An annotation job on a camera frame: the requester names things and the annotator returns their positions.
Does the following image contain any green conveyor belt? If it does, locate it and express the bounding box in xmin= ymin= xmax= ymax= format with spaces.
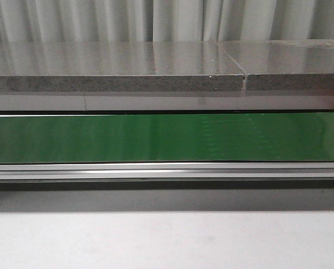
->
xmin=0 ymin=112 xmax=334 ymax=164

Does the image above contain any white pleated curtain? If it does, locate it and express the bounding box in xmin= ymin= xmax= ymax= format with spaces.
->
xmin=0 ymin=0 xmax=334 ymax=42

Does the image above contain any aluminium conveyor side rail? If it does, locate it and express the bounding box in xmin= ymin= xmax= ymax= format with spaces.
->
xmin=0 ymin=162 xmax=334 ymax=183

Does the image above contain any grey speckled stone slab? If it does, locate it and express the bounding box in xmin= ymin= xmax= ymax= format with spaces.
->
xmin=0 ymin=41 xmax=244 ymax=92

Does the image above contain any grey stone slab right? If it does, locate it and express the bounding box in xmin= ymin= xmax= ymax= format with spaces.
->
xmin=218 ymin=39 xmax=334 ymax=95

